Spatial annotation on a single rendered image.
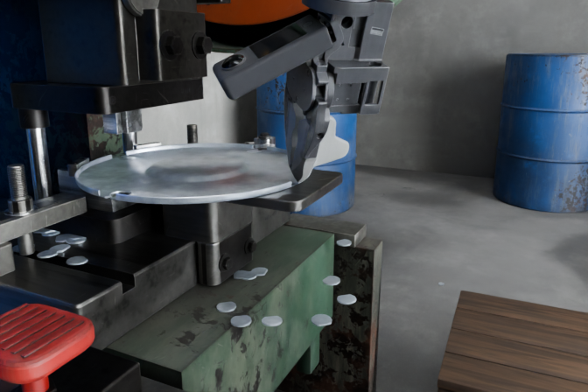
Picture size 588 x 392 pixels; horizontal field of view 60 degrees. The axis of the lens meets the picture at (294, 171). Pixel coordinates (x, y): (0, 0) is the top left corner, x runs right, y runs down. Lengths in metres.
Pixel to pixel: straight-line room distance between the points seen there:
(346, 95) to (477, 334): 0.76
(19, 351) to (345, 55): 0.37
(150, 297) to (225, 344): 0.10
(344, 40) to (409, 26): 3.41
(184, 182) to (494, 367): 0.72
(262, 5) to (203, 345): 0.63
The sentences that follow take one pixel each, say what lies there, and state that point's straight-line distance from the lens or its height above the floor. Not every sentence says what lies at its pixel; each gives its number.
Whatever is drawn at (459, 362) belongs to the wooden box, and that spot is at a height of 0.35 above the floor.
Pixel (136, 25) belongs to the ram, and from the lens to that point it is 0.63.
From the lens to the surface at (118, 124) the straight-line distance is 0.71.
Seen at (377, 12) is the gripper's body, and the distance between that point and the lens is 0.52.
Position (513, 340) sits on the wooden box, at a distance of 1.19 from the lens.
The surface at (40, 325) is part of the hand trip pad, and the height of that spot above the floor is 0.76.
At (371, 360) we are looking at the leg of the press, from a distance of 0.93.
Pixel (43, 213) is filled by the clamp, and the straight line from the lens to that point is 0.64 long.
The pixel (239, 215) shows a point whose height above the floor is 0.72.
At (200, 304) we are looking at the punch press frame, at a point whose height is 0.64.
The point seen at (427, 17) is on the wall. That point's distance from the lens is 3.90.
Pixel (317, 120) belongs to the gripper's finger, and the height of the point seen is 0.86.
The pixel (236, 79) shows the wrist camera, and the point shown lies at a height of 0.90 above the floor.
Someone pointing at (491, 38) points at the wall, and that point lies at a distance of 3.84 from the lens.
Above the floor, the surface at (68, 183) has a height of 0.76.
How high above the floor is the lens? 0.94
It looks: 14 degrees down
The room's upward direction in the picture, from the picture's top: straight up
